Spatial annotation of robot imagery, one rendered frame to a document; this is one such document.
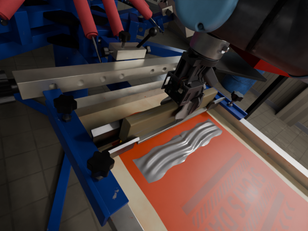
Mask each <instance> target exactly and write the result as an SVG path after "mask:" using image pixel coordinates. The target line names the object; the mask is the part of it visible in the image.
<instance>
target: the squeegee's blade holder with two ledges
mask: <svg viewBox="0 0 308 231"><path fill-rule="evenodd" d="M206 110H207V108H206V107H203V108H201V109H199V110H197V111H195V112H193V113H192V114H191V115H189V116H188V117H187V118H186V119H184V120H182V121H181V122H178V123H177V122H176V120H175V121H173V122H171V123H169V124H167V125H165V126H162V127H160V128H158V129H156V130H154V131H151V132H149V133H147V134H145V135H143V136H141V137H139V140H138V141H136V144H140V143H142V142H144V141H146V140H149V139H151V138H153V137H155V136H157V135H159V134H161V133H163V132H165V131H167V130H169V129H171V128H173V127H175V126H177V125H179V124H181V123H183V122H185V121H187V120H189V119H191V118H193V117H195V116H197V115H199V114H201V113H203V112H205V111H206Z"/></svg>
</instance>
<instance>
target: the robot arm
mask: <svg viewBox="0 0 308 231"><path fill-rule="evenodd" d="M175 8H176V13H177V16H178V18H179V20H180V21H181V23H182V24H183V25H184V26H185V27H186V28H188V29H190V30H192V31H195V32H194V34H193V37H192V39H191V41H190V43H189V44H190V46H189V48H188V50H187V51H184V52H183V53H182V55H181V58H180V60H179V62H178V65H177V67H176V69H175V70H174V71H168V73H167V75H166V77H165V80H164V83H163V85H162V88H161V89H165V93H167V94H168V97H166V98H165V99H163V100H162V101H161V103H160V104H161V105H163V104H166V103H169V102H171V101H175V102H176V103H177V104H178V105H179V106H182V105H184V106H183V108H182V109H181V110H180V111H179V112H178V113H177V114H176V116H175V119H177V120H176V122H177V123H178V122H181V121H182V120H184V119H186V118H187V117H188V116H189V115H191V114H192V113H193V112H194V111H195V110H196V109H197V108H199V106H200V105H201V103H202V101H203V97H204V95H205V94H204V93H203V92H204V90H205V89H206V85H209V86H211V87H212V88H213V87H214V86H215V85H216V83H217V82H218V80H217V77H216V75H215V73H214V70H213V68H212V67H215V66H216V64H217V63H218V61H219V59H221V57H222V56H223V54H224V53H225V52H227V51H228V50H229V47H228V46H229V45H230V44H232V45H234V46H236V47H238V48H240V49H242V50H244V51H246V52H248V53H250V54H252V55H254V56H256V57H258V58H260V59H262V60H264V61H265V62H267V63H269V64H271V65H273V66H275V67H277V68H279V69H281V70H282V71H284V72H286V73H288V75H289V76H290V77H292V78H294V79H298V80H300V81H302V82H305V83H307V84H308V0H175ZM168 77H170V79H169V81H168V83H167V84H166V85H165V82H166V80H167V78H168Z"/></svg>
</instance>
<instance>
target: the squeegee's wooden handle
mask: <svg viewBox="0 0 308 231"><path fill-rule="evenodd" d="M203 93H204V94H205V95H204V97H203V101H202V103H201V105H200V106H199V108H197V109H196V110H195V111H197V110H199V109H201V108H203V107H208V105H209V104H210V102H211V101H212V100H213V99H214V97H215V96H216V94H217V93H218V91H217V90H216V89H215V88H209V89H206V90H204V92H203ZM183 106H184V105H182V106H179V105H178V104H177V103H176V102H175V101H171V102H169V103H166V104H162V105H159V106H157V107H154V108H151V109H148V110H145V111H142V112H139V113H136V114H134V115H130V116H128V117H125V118H124V119H123V122H122V126H121V130H120V134H119V138H120V139H121V141H122V142H123V141H126V140H128V139H130V138H132V137H134V136H136V137H141V136H143V135H145V134H147V133H149V132H151V131H154V130H156V129H158V128H160V127H162V126H165V125H167V124H169V123H171V122H173V121H175V120H177V119H175V116H176V114H177V113H178V112H179V111H180V110H181V109H182V108H183Z"/></svg>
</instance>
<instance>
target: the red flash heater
mask: <svg viewBox="0 0 308 231"><path fill-rule="evenodd" d="M229 46H230V47H231V48H232V49H233V50H234V51H235V52H236V53H238V54H239V55H240V56H241V57H242V58H243V59H244V60H245V61H246V62H247V63H248V64H249V65H250V66H251V67H252V68H254V69H258V70H262V71H266V72H271V73H274V74H278V75H282V76H286V77H290V76H289V75H288V73H286V72H284V71H282V70H281V69H279V68H277V67H275V66H273V65H271V64H269V63H267V62H265V61H264V60H262V59H260V58H258V57H256V56H254V55H252V54H250V53H248V52H246V51H244V50H242V49H240V48H238V47H236V46H234V45H232V44H230V45H229ZM291 78H292V77H291Z"/></svg>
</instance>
